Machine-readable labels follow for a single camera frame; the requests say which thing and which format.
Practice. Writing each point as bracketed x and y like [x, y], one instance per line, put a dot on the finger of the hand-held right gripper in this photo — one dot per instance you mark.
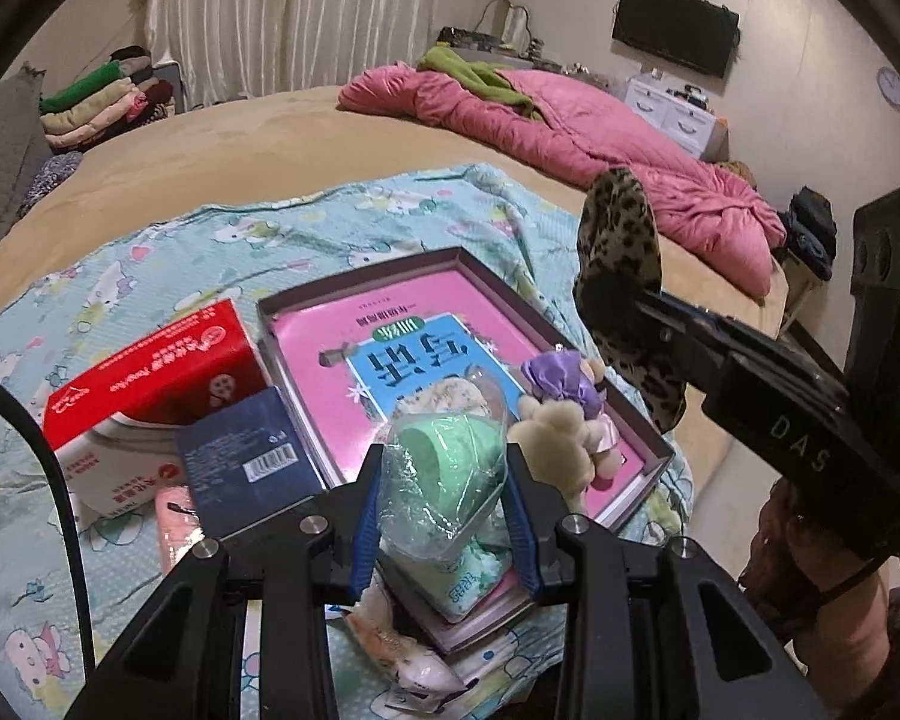
[705, 326]
[667, 352]

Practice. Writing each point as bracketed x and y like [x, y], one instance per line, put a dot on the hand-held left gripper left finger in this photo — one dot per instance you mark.
[364, 532]

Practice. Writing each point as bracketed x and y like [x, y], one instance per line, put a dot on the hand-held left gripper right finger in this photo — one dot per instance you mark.
[525, 532]

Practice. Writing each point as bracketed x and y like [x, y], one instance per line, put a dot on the green white tissue pack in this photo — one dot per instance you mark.
[465, 577]

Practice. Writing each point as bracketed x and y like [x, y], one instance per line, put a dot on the beige plush toy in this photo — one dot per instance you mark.
[555, 435]

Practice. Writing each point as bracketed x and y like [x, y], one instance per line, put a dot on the green sponge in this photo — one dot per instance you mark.
[442, 465]

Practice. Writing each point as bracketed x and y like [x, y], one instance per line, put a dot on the purple gift box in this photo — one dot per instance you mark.
[360, 283]

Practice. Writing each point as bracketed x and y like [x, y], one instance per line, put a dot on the person's right forearm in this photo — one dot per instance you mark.
[847, 630]

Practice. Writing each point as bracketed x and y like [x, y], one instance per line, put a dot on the white orange packet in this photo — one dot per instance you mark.
[397, 645]

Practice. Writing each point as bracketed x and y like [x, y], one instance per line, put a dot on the dark clothes pile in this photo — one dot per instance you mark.
[810, 232]

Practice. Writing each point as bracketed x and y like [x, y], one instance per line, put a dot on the dark blue box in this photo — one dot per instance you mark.
[232, 450]

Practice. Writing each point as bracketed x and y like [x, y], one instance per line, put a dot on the pink pack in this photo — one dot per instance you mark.
[176, 532]

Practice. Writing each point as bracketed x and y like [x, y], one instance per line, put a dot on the pink book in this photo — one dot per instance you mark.
[330, 345]

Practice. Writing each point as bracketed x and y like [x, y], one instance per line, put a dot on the white drawer cabinet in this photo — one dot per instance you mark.
[675, 116]

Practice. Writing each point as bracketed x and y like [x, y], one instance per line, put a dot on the pink quilt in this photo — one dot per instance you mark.
[570, 127]

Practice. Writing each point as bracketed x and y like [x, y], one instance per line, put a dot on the red white tissue box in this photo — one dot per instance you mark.
[142, 367]

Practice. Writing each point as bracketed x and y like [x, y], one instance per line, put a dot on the black television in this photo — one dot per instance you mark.
[675, 30]

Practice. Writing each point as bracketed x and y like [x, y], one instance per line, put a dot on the green cloth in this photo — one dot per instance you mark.
[457, 64]

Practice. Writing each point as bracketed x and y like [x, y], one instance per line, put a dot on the cartoon printed blanket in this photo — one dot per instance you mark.
[120, 270]

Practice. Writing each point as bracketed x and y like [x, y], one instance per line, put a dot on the white bag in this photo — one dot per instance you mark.
[514, 22]

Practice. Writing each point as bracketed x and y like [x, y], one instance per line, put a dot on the cluttered desk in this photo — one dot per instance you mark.
[465, 37]

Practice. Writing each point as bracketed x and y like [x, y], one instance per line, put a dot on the tan bed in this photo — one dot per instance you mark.
[232, 150]

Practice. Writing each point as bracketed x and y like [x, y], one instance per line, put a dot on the dark floral cloth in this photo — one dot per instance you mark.
[49, 180]

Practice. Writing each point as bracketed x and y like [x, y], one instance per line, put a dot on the stack of folded clothes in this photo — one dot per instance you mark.
[97, 105]

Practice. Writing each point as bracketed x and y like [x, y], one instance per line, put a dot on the grey padded headboard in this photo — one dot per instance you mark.
[0, 165]

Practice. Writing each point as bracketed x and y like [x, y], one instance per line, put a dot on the white curtains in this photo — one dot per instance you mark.
[270, 15]

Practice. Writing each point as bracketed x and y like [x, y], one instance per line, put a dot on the round wall clock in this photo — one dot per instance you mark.
[892, 88]

